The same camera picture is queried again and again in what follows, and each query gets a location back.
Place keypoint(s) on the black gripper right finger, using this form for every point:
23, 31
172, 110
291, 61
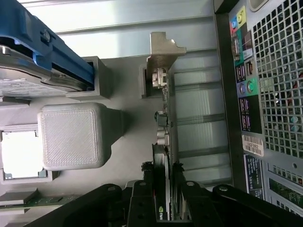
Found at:
196, 203

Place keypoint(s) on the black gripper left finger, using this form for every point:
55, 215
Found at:
139, 201

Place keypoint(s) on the grey 3D-printed parts rack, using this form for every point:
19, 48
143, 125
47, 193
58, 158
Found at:
78, 132

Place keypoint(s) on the green RAM stick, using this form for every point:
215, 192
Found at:
35, 201

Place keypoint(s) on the grey open PC case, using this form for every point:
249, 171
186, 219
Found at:
267, 101

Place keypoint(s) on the silver CPU chip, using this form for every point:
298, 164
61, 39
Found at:
20, 154

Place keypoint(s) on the hard disk in blue caddy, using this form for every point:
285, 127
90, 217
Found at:
40, 59

